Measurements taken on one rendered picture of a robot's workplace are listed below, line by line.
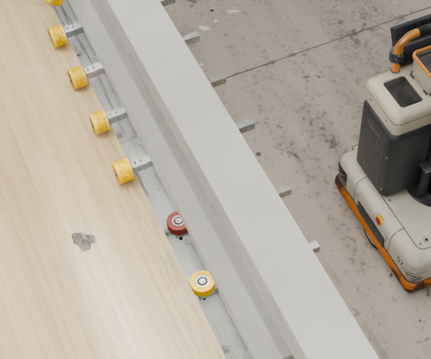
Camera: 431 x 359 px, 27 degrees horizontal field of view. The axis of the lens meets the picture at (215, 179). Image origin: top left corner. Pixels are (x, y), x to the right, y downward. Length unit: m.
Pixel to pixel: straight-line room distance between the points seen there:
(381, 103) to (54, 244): 1.36
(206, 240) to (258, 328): 0.15
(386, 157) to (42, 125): 1.35
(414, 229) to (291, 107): 1.08
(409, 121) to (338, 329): 2.51
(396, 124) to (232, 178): 2.37
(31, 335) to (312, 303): 1.90
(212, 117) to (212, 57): 3.60
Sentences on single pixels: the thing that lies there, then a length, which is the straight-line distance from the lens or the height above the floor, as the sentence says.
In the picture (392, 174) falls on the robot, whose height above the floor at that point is 0.46.
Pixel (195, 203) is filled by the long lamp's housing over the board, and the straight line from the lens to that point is 1.20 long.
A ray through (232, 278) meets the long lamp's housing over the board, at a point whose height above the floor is 2.37.
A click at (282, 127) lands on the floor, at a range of 4.43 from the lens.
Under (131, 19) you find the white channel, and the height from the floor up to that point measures 2.46.
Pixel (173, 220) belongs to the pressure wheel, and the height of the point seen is 0.90.
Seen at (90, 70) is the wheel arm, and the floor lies 0.96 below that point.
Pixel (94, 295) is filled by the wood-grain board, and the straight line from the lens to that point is 2.87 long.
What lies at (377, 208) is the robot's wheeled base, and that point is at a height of 0.27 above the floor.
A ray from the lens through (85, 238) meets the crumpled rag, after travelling 2.98.
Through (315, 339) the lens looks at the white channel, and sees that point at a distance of 0.99.
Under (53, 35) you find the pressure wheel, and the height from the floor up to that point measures 0.97.
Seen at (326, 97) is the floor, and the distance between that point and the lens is 4.57.
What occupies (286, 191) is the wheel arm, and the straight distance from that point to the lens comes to 3.11.
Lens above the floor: 3.34
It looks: 52 degrees down
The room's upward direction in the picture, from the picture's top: 4 degrees counter-clockwise
